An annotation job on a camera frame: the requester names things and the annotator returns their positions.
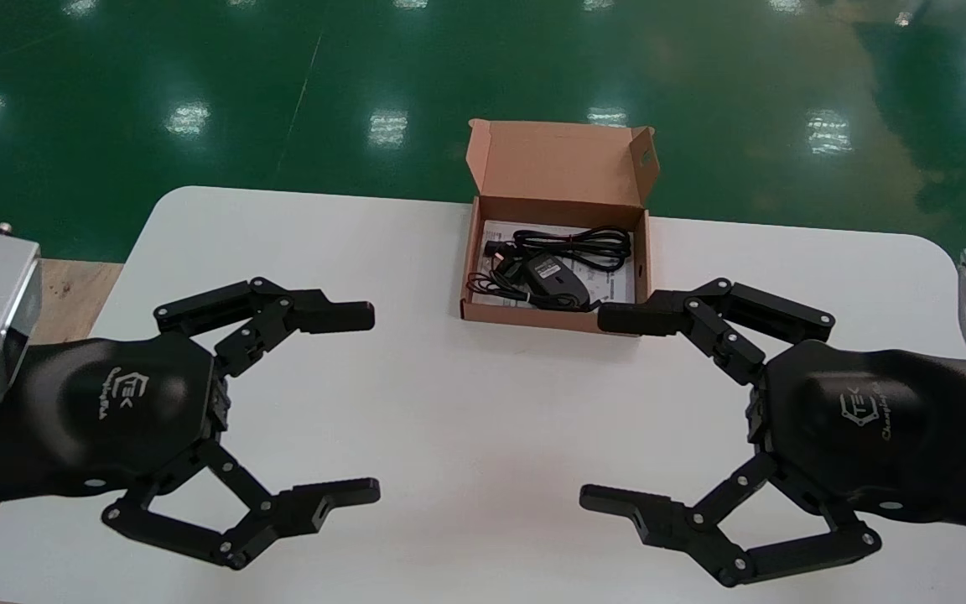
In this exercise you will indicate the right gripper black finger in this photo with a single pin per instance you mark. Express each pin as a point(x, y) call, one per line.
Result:
point(634, 317)

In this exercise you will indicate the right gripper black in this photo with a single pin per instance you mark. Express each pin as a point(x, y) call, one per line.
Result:
point(860, 419)

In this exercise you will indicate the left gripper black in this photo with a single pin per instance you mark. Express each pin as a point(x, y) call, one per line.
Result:
point(131, 403)

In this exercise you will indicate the brown cardboard storage box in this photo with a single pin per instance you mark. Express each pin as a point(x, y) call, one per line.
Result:
point(558, 164)

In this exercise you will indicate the white printed instruction sheet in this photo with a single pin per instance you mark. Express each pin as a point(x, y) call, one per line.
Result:
point(620, 288)

